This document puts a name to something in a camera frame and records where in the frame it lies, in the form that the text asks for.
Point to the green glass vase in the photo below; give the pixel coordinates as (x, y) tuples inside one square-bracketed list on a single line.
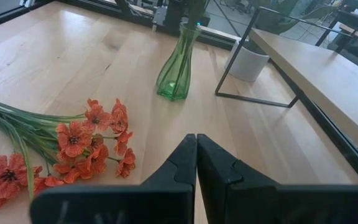
[(176, 74)]

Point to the wooden shelf with black frame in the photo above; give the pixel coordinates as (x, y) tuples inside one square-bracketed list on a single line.
[(322, 77)]

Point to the orange artificial flower bunch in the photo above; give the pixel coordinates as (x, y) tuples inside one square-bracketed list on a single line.
[(73, 140)]

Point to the snake plant in white pot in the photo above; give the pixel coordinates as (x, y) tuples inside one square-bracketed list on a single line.
[(247, 63)]

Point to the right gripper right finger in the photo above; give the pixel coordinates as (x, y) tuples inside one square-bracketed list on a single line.
[(259, 202)]

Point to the background wooden desk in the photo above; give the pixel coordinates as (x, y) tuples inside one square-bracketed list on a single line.
[(357, 32)]

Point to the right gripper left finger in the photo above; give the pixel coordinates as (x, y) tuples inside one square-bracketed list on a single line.
[(154, 199)]

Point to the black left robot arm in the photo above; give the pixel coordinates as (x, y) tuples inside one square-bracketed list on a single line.
[(172, 12)]

